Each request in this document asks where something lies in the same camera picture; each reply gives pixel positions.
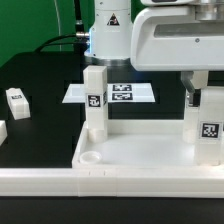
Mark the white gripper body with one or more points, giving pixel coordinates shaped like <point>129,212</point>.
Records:
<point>178,37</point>

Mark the white front fence rail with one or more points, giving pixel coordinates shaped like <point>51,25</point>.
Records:
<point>202,182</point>

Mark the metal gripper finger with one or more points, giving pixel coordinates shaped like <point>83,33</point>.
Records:
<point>193,95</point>

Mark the fiducial marker sheet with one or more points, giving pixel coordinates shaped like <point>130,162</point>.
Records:
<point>117,92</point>

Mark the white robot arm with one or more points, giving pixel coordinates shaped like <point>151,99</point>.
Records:
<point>110,35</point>

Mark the white desk top tray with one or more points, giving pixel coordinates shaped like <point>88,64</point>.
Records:
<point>144,144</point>

